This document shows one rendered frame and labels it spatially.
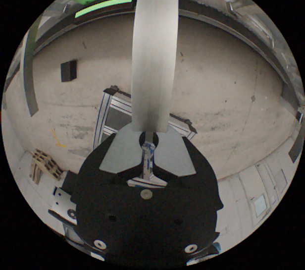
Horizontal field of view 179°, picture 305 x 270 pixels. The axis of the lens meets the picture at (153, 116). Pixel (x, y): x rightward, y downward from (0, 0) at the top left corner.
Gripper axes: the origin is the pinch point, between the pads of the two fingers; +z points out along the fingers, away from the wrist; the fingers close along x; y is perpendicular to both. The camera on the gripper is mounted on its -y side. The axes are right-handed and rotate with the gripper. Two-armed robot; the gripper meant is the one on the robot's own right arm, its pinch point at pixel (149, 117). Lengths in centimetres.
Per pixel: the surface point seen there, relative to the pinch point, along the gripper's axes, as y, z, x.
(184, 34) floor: -33, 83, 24
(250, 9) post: -26.9, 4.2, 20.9
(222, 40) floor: -40, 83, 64
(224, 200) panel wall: 220, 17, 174
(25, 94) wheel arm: -5.0, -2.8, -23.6
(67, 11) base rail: -27.4, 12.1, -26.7
